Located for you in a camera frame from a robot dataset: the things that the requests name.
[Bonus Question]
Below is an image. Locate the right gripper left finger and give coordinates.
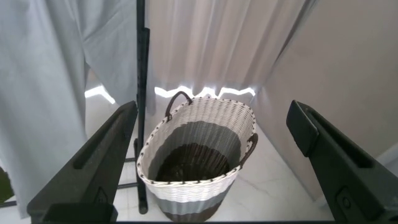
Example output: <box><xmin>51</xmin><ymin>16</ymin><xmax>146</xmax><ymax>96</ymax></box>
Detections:
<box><xmin>26</xmin><ymin>100</ymin><xmax>139</xmax><ymax>224</ymax></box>

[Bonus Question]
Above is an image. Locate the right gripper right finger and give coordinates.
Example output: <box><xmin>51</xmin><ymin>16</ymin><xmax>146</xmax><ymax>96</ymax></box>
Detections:
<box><xmin>285</xmin><ymin>100</ymin><xmax>398</xmax><ymax>224</ymax></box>

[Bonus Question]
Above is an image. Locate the green short-sleeved shirt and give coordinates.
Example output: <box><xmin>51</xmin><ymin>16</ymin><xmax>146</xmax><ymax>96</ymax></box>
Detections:
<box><xmin>0</xmin><ymin>166</ymin><xmax>15</xmax><ymax>205</ymax></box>

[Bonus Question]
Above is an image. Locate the pale grey garment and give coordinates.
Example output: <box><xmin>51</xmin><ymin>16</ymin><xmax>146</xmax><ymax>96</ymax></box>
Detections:
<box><xmin>0</xmin><ymin>0</ymin><xmax>138</xmax><ymax>219</ymax></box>

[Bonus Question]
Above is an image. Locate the black clothes rack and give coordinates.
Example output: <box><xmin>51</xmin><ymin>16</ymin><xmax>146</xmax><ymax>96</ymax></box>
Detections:
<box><xmin>0</xmin><ymin>0</ymin><xmax>150</xmax><ymax>215</ymax></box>

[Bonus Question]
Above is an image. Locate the white laundry basket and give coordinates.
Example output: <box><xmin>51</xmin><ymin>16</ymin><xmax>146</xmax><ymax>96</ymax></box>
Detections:
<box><xmin>136</xmin><ymin>90</ymin><xmax>259</xmax><ymax>223</ymax></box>

